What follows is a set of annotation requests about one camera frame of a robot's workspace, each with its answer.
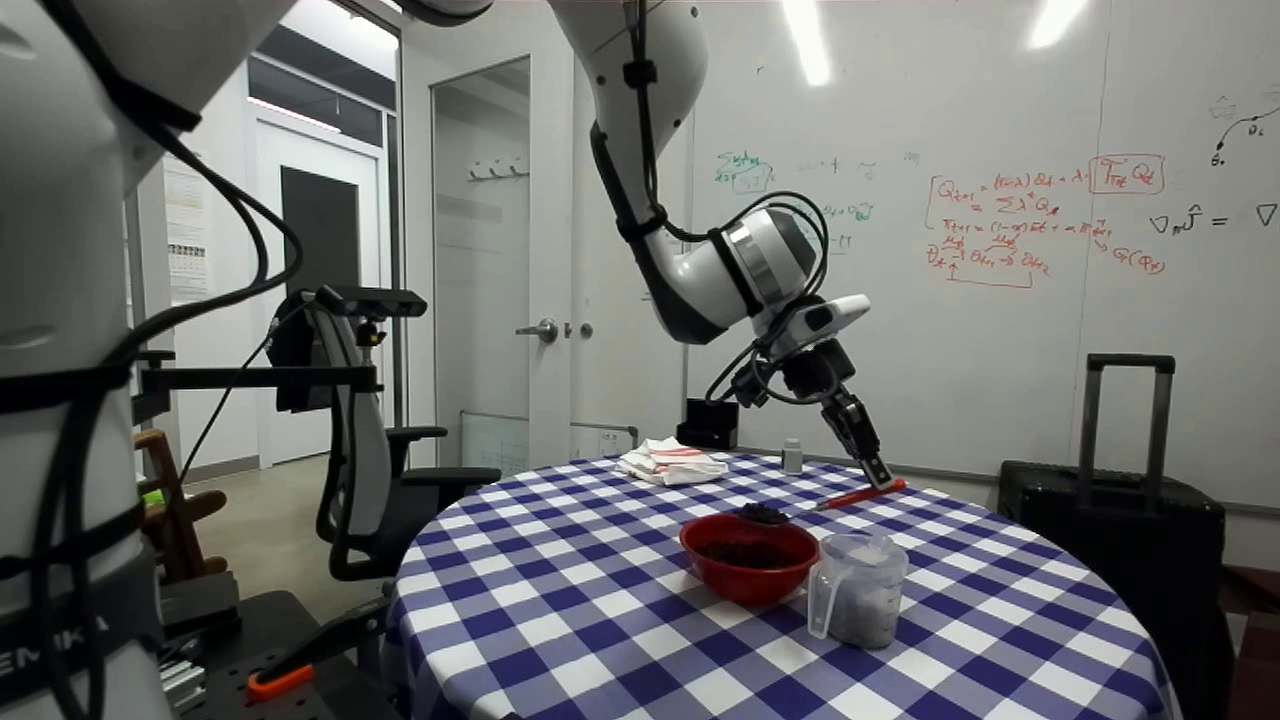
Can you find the small black box device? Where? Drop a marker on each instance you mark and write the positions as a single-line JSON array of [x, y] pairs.
[[707, 424]]

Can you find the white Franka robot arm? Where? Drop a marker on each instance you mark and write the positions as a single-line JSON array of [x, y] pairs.
[[693, 266]]

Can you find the clear plastic measuring jug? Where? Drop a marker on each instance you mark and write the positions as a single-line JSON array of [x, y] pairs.
[[862, 592]]

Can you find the red bowl with dark contents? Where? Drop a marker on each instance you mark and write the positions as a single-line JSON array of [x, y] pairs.
[[748, 562]]

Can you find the black rolling suitcase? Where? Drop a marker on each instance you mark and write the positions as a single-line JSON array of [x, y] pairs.
[[1133, 546]]

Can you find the blue white checkered tablecloth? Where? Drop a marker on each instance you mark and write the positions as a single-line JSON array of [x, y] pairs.
[[643, 642]]

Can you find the wall whiteboard with writing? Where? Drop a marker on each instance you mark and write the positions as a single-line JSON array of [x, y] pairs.
[[1012, 307]]

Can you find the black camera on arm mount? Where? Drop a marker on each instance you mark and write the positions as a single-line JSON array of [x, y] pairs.
[[305, 360]]

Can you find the wooden stand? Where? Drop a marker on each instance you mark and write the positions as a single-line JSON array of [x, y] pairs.
[[175, 506]]

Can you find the small plate with food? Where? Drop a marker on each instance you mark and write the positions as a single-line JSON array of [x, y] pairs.
[[672, 463]]

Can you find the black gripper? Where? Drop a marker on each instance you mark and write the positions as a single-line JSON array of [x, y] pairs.
[[805, 372]]

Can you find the black office chair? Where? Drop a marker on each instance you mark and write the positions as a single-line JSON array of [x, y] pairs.
[[354, 452]]

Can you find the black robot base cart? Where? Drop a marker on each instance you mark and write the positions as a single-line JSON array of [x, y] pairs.
[[265, 642]]

